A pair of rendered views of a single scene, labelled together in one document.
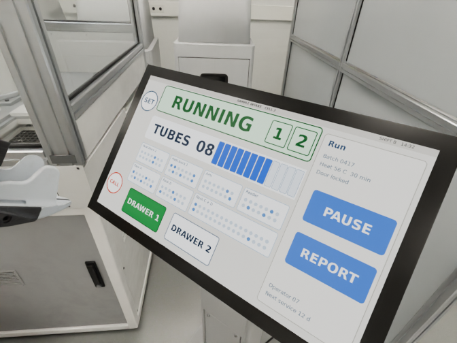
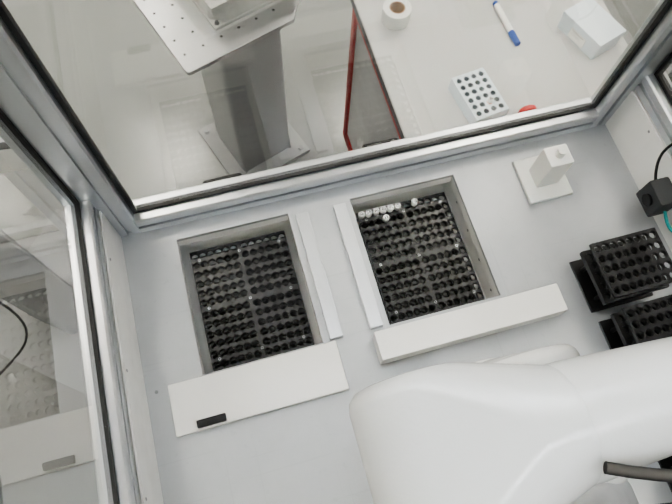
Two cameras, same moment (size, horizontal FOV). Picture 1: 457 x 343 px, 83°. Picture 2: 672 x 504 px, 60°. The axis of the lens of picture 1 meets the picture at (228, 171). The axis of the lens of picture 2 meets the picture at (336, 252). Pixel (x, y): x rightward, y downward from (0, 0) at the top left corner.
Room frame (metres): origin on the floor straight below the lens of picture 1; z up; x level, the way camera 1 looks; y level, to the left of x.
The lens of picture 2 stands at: (1.03, 0.69, 1.90)
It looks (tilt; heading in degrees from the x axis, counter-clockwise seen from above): 68 degrees down; 166
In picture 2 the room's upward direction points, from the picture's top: 5 degrees clockwise
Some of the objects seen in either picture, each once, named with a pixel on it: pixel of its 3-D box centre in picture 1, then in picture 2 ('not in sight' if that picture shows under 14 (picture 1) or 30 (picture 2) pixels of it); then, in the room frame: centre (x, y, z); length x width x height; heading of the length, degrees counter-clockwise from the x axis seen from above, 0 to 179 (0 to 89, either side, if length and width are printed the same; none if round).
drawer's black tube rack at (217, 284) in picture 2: not in sight; (252, 302); (0.71, 0.63, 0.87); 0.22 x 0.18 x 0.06; 6
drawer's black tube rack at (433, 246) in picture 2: not in sight; (416, 261); (0.68, 0.94, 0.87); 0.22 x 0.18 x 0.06; 6
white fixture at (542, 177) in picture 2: not in sight; (551, 165); (0.58, 1.19, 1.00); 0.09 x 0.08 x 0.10; 6
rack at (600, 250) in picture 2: not in sight; (622, 270); (0.79, 1.25, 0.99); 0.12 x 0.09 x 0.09; 96
